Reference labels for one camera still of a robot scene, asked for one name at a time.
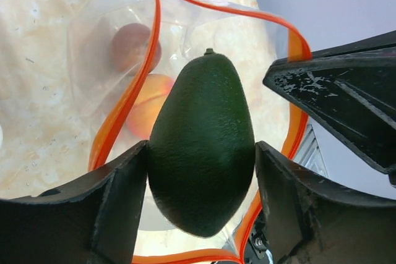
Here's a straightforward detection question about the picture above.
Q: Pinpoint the clear orange zip bag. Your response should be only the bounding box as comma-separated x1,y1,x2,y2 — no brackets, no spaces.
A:
66,0,312,264

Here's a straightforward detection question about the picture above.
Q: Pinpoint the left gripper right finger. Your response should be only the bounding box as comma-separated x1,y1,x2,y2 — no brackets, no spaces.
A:
256,142,395,264

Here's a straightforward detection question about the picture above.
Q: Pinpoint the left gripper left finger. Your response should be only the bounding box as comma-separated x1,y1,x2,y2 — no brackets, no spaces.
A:
1,141,147,263

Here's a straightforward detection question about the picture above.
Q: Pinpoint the peach toy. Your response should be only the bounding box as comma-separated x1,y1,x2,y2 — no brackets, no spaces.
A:
126,74,174,139

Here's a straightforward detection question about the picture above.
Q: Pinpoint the brown passion fruit toy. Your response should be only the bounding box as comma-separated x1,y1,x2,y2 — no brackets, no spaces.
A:
110,23,151,76

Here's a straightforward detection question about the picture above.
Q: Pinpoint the dark green avocado toy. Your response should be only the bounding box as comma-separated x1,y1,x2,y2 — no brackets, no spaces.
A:
148,48,255,237

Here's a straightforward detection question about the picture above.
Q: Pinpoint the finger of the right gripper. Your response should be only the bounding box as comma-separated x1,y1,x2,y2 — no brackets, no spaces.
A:
263,32,395,184

